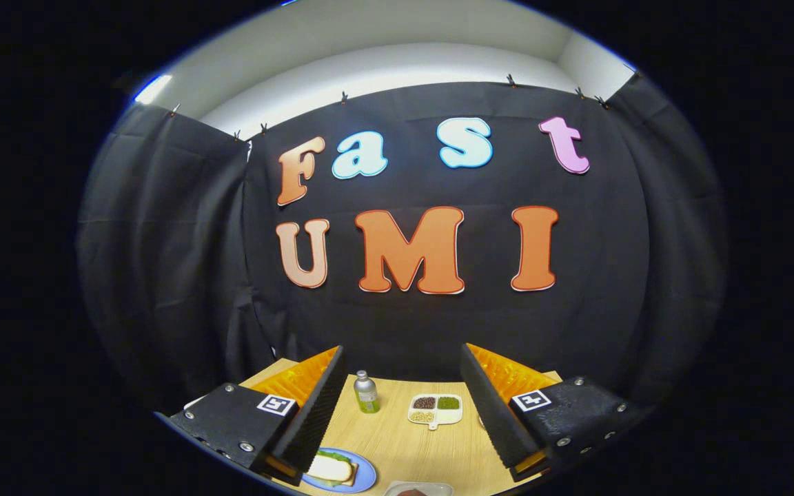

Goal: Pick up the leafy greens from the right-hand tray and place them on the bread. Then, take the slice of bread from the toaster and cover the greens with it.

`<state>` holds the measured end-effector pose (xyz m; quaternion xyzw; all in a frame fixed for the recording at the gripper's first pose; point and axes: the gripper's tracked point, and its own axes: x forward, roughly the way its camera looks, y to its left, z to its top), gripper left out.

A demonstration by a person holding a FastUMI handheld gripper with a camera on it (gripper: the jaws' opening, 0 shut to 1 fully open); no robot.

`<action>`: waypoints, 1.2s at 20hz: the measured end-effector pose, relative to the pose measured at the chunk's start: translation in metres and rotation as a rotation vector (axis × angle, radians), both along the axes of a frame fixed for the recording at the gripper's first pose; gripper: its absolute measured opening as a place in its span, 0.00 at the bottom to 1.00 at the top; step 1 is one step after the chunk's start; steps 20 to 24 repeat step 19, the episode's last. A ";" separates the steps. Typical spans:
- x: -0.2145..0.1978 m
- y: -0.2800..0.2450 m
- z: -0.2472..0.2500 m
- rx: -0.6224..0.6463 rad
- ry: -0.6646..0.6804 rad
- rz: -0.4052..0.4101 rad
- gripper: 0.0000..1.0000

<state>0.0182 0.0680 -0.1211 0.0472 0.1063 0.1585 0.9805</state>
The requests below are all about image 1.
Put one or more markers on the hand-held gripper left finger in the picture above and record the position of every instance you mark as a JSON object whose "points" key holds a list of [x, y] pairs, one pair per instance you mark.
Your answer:
{"points": [[314, 420]]}

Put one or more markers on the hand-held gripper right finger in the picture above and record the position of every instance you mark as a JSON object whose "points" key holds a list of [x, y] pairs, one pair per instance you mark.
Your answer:
{"points": [[497, 413]]}

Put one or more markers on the green lettuce leaf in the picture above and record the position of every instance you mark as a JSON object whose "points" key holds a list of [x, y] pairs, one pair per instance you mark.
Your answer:
{"points": [[338, 455]]}

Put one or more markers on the toasted bread slice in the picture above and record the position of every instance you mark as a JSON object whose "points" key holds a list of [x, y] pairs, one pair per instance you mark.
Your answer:
{"points": [[331, 468]]}

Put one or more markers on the white divided dish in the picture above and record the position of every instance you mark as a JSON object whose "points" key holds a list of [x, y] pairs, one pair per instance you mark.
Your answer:
{"points": [[447, 416]]}

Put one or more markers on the pile of green beans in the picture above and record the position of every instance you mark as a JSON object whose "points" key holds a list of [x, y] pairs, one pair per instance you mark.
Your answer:
{"points": [[448, 402]]}

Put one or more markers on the silver bottle with green label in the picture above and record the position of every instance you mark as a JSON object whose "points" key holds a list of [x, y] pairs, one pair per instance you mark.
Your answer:
{"points": [[367, 396]]}

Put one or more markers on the pile of dark red beans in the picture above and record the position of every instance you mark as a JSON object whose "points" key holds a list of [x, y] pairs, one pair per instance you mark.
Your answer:
{"points": [[424, 402]]}

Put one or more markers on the pile of yellow soybeans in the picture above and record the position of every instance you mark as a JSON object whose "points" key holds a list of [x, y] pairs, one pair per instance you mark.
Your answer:
{"points": [[422, 416]]}

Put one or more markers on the blue round plate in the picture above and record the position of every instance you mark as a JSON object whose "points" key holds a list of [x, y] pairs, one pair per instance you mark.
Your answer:
{"points": [[366, 475]]}

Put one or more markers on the small white square dish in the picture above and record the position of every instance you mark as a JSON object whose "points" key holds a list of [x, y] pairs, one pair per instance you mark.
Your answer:
{"points": [[438, 488]]}

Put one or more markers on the row of black cloth clips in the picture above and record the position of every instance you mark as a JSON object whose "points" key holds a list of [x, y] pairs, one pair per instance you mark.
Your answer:
{"points": [[511, 82]]}

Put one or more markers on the bright ceiling light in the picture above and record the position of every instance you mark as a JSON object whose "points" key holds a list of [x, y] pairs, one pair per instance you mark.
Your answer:
{"points": [[152, 89]]}

